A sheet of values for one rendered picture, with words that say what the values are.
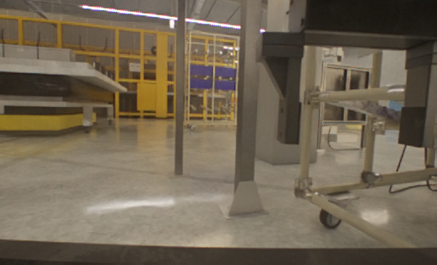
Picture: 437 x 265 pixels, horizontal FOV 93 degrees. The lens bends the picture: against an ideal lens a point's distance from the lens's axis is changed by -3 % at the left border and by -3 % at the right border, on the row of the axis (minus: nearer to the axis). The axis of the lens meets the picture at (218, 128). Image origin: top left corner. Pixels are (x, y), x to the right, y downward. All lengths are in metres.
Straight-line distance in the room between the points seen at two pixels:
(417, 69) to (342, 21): 0.10
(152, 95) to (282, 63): 7.80
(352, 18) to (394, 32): 0.04
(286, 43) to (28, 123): 3.36
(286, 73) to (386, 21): 0.09
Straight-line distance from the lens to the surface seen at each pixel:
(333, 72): 2.63
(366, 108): 0.78
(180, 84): 1.28
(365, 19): 0.24
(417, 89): 0.29
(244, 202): 0.88
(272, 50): 0.21
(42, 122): 3.40
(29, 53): 8.06
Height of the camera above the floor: 0.40
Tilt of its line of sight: 5 degrees down
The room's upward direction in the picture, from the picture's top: 2 degrees clockwise
